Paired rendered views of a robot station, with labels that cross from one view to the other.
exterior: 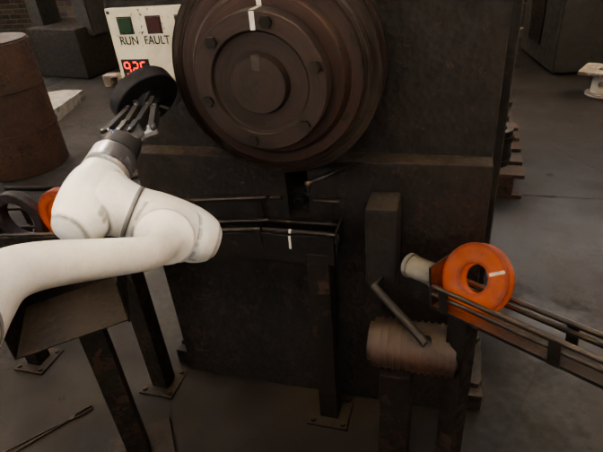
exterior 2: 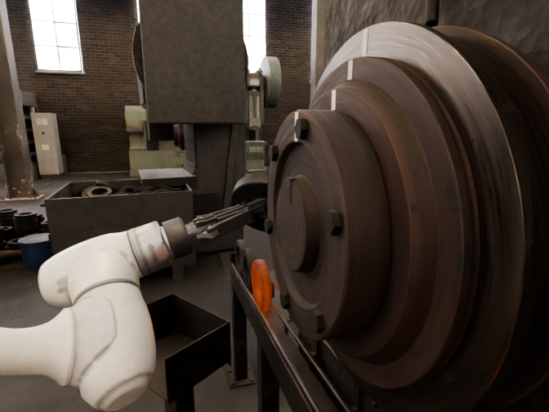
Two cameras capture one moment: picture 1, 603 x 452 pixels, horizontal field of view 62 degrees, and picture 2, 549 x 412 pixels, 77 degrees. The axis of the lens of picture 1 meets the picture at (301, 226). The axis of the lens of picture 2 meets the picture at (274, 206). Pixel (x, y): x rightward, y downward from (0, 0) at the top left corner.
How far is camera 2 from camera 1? 0.82 m
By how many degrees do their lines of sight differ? 55
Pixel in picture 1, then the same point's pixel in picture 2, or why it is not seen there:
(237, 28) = (287, 136)
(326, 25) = (396, 151)
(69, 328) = not seen: hidden behind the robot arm
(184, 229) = (60, 351)
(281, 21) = (314, 131)
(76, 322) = (159, 369)
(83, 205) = (52, 266)
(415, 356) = not seen: outside the picture
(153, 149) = not seen: hidden behind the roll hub
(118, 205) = (75, 284)
